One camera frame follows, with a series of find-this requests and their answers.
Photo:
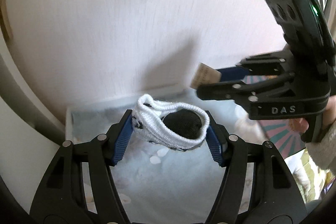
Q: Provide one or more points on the white door frame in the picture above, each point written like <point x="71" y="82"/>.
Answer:
<point x="23" y="101"/>

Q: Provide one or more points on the person right hand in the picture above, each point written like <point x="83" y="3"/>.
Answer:
<point x="301" y="125"/>

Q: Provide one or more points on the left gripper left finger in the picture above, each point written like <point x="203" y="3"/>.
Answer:
<point x="60" y="197"/>

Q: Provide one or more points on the floral blue table mat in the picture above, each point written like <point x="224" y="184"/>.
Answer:
<point x="157" y="184"/>

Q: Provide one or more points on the pink patterned cardboard box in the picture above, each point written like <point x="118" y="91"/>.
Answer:
<point x="279" y="132"/>

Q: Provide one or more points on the white fuzzy sleeve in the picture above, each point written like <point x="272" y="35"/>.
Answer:
<point x="323" y="153"/>

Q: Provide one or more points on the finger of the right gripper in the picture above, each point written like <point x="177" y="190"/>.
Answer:
<point x="232" y="74"/>

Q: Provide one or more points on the green striped floral blanket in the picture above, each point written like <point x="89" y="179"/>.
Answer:
<point x="311" y="180"/>

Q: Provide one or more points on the beige round wooden container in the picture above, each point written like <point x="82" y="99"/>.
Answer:
<point x="205" y="75"/>

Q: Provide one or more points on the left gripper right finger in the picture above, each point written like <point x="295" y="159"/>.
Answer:
<point x="275" y="197"/>

